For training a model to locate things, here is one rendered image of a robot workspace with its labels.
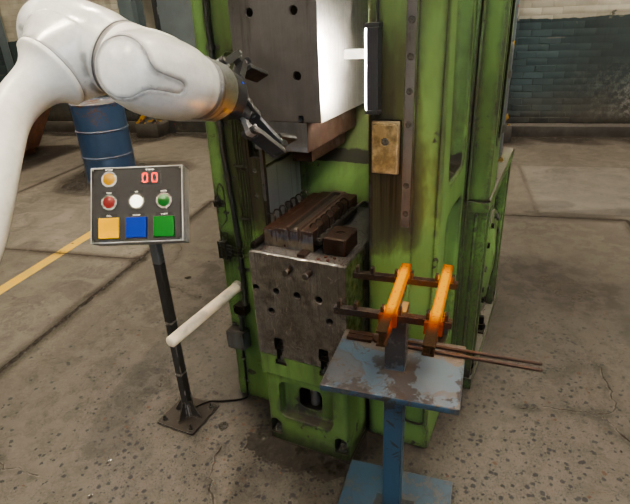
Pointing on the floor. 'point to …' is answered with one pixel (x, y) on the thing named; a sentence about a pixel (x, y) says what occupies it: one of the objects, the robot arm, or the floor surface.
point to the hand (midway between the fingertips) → (273, 108)
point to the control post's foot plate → (177, 419)
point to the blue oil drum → (102, 134)
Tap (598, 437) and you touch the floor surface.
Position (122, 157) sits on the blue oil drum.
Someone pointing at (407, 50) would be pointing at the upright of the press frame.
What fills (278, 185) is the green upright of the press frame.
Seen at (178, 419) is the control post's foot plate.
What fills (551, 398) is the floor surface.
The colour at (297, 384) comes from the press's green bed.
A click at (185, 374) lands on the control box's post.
